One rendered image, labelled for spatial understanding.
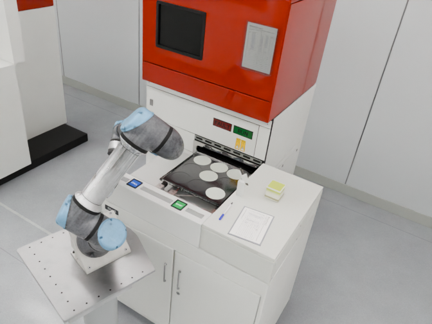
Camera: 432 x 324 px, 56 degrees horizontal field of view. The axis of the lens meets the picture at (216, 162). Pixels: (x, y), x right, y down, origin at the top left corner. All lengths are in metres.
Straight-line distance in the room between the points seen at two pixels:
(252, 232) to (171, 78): 0.99
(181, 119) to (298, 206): 0.88
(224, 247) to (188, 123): 0.89
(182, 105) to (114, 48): 2.47
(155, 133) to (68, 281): 0.71
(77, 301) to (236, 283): 0.67
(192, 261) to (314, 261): 1.39
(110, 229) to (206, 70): 0.99
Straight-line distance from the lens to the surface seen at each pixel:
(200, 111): 2.30
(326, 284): 3.01
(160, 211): 1.88
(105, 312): 2.02
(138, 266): 1.78
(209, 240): 1.80
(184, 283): 2.08
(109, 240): 1.56
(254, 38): 1.96
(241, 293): 1.90
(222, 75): 2.10
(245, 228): 1.77
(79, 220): 1.55
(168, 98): 2.41
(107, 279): 1.75
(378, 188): 3.81
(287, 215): 1.90
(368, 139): 3.63
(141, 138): 1.43
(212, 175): 2.18
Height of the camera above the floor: 2.14
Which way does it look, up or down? 33 degrees down
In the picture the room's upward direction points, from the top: 7 degrees clockwise
